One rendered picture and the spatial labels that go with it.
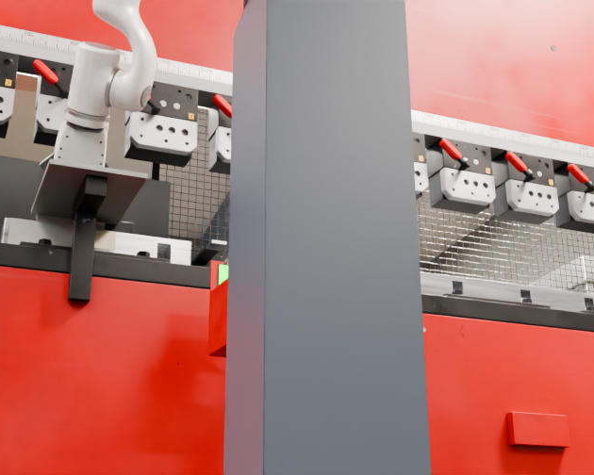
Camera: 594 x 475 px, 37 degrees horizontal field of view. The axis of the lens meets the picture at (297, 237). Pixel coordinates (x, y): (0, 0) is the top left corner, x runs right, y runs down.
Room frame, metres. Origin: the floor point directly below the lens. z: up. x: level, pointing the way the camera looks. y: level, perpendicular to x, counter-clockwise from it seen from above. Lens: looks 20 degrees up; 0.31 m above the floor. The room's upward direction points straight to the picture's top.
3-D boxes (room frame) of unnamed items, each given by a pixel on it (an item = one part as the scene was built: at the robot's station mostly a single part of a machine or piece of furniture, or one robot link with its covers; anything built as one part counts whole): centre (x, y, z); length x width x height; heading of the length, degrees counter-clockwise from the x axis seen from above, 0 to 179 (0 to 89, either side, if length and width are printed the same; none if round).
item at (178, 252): (1.78, 0.42, 0.92); 0.39 x 0.06 x 0.10; 113
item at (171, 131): (1.82, 0.31, 1.26); 0.15 x 0.09 x 0.17; 113
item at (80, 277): (1.58, 0.40, 0.88); 0.14 x 0.04 x 0.22; 23
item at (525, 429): (2.00, -0.53, 0.59); 0.15 x 0.02 x 0.07; 113
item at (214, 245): (2.04, 0.23, 1.01); 0.26 x 0.12 x 0.05; 23
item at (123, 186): (1.62, 0.41, 1.00); 0.26 x 0.18 x 0.01; 23
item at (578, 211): (2.29, -0.80, 1.26); 0.15 x 0.09 x 0.17; 113
